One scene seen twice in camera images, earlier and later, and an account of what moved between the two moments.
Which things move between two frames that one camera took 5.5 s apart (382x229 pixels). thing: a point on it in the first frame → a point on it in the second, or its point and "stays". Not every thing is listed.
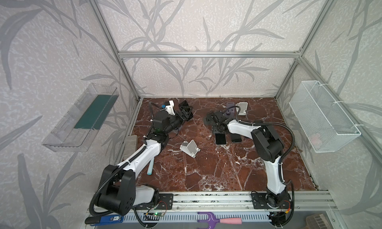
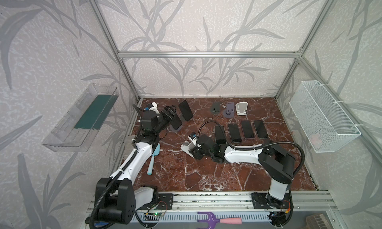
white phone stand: [243, 106] stays
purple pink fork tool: [211, 220] stays
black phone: [236, 138] stays
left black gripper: [182, 114] → [166, 117]
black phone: [220, 139] stays
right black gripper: [212, 119] → [193, 151]
